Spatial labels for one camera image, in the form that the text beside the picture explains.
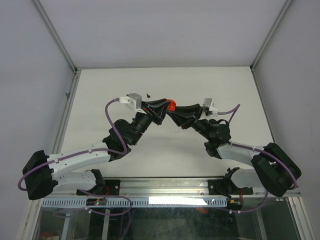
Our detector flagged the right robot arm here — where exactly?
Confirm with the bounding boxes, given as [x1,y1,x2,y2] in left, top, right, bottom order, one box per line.
[167,99,302,197]

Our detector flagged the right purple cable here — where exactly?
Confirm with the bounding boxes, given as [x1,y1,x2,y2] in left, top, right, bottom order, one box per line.
[217,104,298,191]

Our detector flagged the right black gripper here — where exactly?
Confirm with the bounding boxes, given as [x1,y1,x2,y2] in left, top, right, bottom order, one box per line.
[167,103,213,141]

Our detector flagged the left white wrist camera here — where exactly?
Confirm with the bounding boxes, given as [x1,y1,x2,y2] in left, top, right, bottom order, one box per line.
[119,93,143,113]

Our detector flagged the orange round charging case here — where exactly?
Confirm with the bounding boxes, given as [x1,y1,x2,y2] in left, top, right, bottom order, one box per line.
[166,99,177,112]

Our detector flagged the aluminium mounting rail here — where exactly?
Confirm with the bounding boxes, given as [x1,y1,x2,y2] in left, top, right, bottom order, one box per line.
[103,176,301,199]

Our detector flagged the grey slotted cable duct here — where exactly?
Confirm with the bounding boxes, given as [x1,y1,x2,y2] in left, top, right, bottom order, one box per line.
[41,196,227,209]

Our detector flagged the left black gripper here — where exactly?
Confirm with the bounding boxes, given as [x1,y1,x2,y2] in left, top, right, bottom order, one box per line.
[129,99,171,146]

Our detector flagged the purple cable under rail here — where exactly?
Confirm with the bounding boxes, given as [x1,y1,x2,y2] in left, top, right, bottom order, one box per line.
[82,191,133,240]

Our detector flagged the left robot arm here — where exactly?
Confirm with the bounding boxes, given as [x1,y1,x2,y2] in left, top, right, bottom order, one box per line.
[17,94,171,200]

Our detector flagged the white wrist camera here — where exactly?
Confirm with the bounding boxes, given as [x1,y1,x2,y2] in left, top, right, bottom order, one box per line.
[202,98,218,117]
[119,93,143,113]

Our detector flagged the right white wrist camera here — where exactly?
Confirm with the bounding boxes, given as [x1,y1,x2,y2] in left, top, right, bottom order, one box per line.
[202,98,218,117]

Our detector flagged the right black base bracket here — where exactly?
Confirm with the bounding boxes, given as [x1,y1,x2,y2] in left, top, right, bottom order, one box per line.
[207,179,228,197]

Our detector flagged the left black base bracket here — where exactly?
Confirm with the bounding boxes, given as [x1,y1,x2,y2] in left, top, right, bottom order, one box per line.
[86,178,121,196]

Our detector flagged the black base bracket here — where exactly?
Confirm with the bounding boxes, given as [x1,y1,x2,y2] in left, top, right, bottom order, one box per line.
[86,178,121,196]
[207,179,228,197]

